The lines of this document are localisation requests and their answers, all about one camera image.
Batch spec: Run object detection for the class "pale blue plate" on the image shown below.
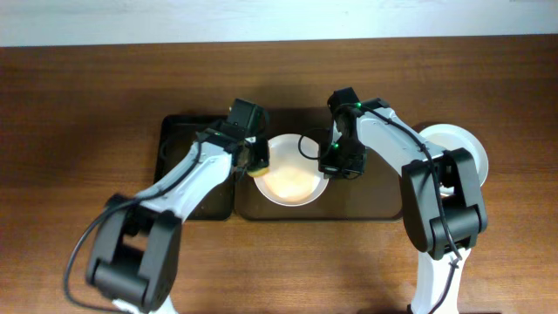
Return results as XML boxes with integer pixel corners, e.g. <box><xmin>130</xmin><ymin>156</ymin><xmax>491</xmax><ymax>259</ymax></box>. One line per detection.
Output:
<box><xmin>419</xmin><ymin>124</ymin><xmax>489</xmax><ymax>186</ymax></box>

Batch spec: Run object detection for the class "white plate top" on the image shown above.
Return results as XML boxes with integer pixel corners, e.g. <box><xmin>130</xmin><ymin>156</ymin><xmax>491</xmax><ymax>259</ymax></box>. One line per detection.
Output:
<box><xmin>254</xmin><ymin>133</ymin><xmax>329</xmax><ymax>207</ymax></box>

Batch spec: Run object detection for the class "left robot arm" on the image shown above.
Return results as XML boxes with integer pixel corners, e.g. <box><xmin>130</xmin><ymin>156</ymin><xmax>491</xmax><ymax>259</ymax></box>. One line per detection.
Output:
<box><xmin>85</xmin><ymin>99</ymin><xmax>269</xmax><ymax>313</ymax></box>

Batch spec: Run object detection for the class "green and orange sponge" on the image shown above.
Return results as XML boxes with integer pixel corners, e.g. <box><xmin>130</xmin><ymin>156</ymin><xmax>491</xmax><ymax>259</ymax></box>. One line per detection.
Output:
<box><xmin>247</xmin><ymin>167</ymin><xmax>269</xmax><ymax>178</ymax></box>

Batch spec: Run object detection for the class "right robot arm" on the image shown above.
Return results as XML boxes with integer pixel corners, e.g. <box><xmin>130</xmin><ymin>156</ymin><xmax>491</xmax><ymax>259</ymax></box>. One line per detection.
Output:
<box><xmin>317</xmin><ymin>87</ymin><xmax>487</xmax><ymax>314</ymax></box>

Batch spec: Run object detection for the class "large brown serving tray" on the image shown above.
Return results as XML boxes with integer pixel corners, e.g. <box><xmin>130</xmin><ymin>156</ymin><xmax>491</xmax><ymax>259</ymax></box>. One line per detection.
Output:
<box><xmin>235</xmin><ymin>108</ymin><xmax>401</xmax><ymax>222</ymax></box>

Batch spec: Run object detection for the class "small black tray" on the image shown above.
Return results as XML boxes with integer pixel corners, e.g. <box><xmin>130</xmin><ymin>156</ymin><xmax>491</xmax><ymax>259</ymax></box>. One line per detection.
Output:
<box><xmin>153</xmin><ymin>115</ymin><xmax>235</xmax><ymax>221</ymax></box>

